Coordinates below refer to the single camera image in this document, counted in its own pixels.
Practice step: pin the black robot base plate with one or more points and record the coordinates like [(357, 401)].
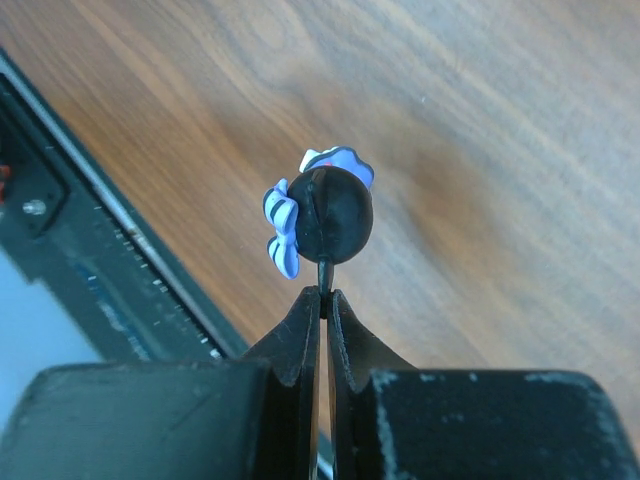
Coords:
[(67, 226)]

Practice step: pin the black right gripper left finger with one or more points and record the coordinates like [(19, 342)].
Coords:
[(254, 417)]

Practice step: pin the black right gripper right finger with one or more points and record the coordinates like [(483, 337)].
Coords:
[(391, 420)]

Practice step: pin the black imp toy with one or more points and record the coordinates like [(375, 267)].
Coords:
[(325, 215)]

